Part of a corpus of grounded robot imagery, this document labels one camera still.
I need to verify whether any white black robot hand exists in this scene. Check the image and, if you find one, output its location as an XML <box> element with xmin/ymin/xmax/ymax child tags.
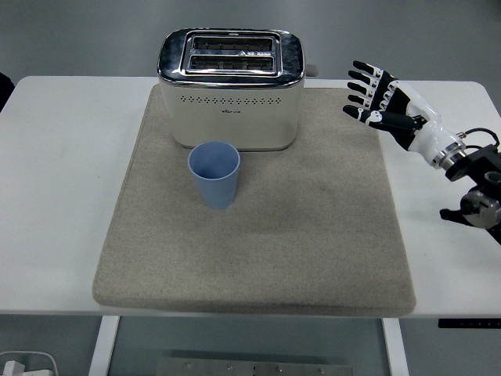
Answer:
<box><xmin>342</xmin><ymin>60</ymin><xmax>462</xmax><ymax>166</ymax></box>

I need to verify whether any blue plastic cup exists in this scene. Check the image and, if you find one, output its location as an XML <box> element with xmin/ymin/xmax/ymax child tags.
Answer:
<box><xmin>187</xmin><ymin>141</ymin><xmax>241</xmax><ymax>211</ymax></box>

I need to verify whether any black table control panel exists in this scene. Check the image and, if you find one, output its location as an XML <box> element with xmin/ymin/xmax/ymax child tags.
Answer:
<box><xmin>437</xmin><ymin>318</ymin><xmax>501</xmax><ymax>329</ymax></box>

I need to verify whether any white chrome-topped toaster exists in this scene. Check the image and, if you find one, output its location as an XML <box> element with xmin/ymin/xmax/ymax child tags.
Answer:
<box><xmin>156</xmin><ymin>27</ymin><xmax>319</xmax><ymax>153</ymax></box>

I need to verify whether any white table leg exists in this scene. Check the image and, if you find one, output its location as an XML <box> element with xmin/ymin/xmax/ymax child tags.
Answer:
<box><xmin>381</xmin><ymin>317</ymin><xmax>410</xmax><ymax>376</ymax></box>
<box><xmin>86</xmin><ymin>315</ymin><xmax>121</xmax><ymax>376</ymax></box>

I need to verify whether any beige felt mat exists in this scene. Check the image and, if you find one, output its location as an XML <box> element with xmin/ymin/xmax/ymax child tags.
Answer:
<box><xmin>91</xmin><ymin>84</ymin><xmax>417</xmax><ymax>317</ymax></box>

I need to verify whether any grey metal plate with screws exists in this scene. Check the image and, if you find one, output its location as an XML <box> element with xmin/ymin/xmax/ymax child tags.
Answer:
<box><xmin>156</xmin><ymin>356</ymin><xmax>355</xmax><ymax>376</ymax></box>

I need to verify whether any white plastic bin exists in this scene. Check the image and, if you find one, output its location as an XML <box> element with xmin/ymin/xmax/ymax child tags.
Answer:
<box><xmin>0</xmin><ymin>350</ymin><xmax>59</xmax><ymax>376</ymax></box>

